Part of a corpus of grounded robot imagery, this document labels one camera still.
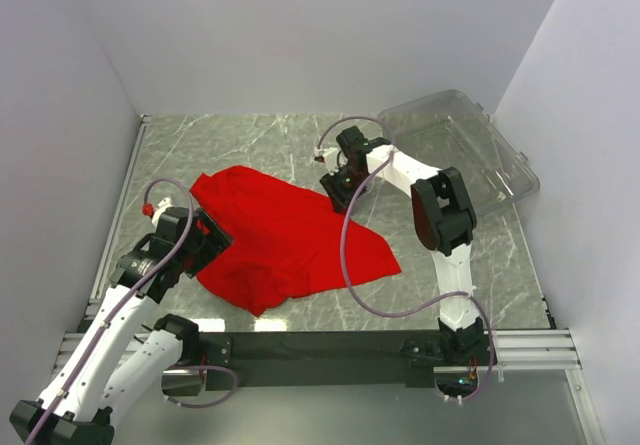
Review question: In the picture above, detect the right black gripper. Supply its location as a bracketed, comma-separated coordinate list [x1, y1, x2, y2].
[320, 164, 369, 215]

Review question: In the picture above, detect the red t shirt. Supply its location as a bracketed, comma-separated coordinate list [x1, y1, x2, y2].
[191, 166, 401, 317]

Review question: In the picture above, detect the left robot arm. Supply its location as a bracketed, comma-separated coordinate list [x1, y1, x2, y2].
[10, 206, 232, 444]

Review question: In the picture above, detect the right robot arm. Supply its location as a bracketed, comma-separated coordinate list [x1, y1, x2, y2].
[314, 126, 492, 364]

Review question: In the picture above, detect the clear plastic bin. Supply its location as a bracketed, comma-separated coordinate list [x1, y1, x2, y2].
[378, 90, 540, 230]

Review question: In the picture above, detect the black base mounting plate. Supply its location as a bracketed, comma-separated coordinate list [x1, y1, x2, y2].
[189, 329, 501, 392]

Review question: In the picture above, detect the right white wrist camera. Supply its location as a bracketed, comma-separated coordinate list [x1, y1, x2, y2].
[313, 147, 342, 163]

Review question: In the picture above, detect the aluminium rail frame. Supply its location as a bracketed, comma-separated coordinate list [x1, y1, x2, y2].
[49, 114, 606, 445]

